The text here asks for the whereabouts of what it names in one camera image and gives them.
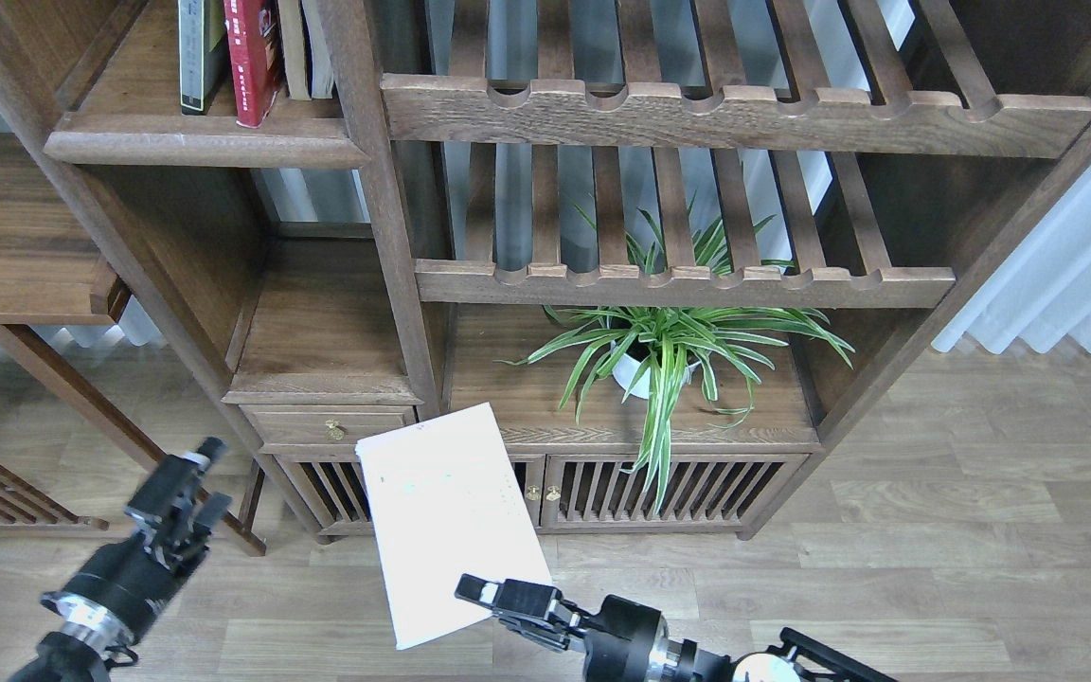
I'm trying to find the white plant pot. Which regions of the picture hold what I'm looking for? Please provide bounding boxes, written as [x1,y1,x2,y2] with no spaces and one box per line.
[609,342,700,402]

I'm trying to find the upright cream books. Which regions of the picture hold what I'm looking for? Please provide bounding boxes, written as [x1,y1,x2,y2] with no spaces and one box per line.
[277,0,336,100]

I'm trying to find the brass cabinet door knobs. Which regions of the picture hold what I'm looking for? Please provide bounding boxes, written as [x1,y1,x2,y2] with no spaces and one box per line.
[524,484,562,501]

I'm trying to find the white curtain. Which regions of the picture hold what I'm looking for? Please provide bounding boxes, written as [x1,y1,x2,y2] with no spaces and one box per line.
[932,165,1091,354]

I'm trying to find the red book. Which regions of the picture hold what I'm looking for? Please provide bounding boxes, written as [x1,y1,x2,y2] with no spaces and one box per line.
[224,1,280,129]

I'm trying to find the white and purple book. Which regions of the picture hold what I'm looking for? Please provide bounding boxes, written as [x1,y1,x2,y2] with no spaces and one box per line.
[356,404,551,649]

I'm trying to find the brass drawer knob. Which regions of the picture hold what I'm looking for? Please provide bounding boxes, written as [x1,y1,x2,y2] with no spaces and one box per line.
[324,420,347,441]

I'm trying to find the dark wooden bookshelf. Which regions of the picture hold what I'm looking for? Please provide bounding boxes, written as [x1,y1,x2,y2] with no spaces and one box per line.
[0,1,1091,541]

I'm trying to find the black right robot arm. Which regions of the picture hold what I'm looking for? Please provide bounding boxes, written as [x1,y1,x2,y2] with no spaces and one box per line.
[455,574,888,681]

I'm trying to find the green spider plant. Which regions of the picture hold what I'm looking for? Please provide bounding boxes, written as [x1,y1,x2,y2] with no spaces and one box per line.
[497,199,855,517]

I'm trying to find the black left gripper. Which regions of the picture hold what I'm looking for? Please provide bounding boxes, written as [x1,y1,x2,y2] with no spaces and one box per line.
[40,436,231,649]

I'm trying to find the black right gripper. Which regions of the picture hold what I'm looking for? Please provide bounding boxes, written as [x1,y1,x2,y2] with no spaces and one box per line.
[455,573,698,681]

